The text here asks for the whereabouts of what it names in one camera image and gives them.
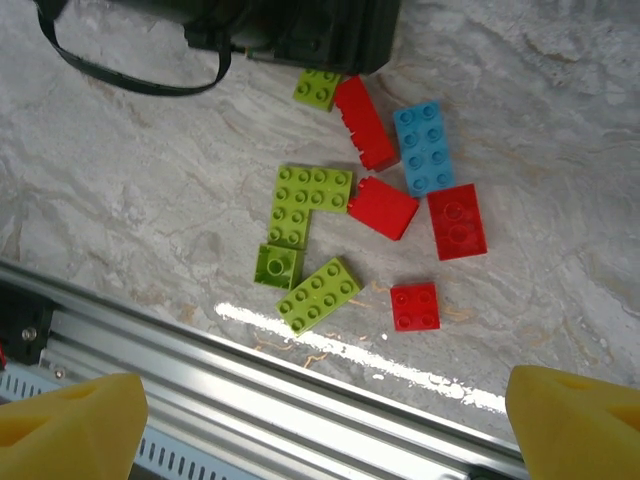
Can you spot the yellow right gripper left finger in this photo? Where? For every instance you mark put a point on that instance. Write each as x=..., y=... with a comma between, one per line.
x=65, y=435

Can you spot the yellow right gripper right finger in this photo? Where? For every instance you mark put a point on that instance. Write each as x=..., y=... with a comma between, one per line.
x=575, y=430

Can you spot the green two-by-two lego brick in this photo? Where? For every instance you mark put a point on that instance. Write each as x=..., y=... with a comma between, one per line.
x=332, y=192
x=277, y=267
x=315, y=91

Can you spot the red two-by-four lego brick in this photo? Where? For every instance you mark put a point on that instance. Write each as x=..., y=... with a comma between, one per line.
x=365, y=125

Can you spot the blue two-by-four lego brick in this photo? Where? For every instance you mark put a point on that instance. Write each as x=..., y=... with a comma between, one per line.
x=424, y=150

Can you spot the green two-by-four lego brick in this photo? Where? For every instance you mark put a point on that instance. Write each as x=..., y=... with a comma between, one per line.
x=290, y=220
x=320, y=296

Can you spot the red two-by-two lego brick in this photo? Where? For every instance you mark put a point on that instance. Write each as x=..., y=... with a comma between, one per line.
x=415, y=306

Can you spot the long aluminium frame rail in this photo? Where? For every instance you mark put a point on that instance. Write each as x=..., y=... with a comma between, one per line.
x=250, y=380

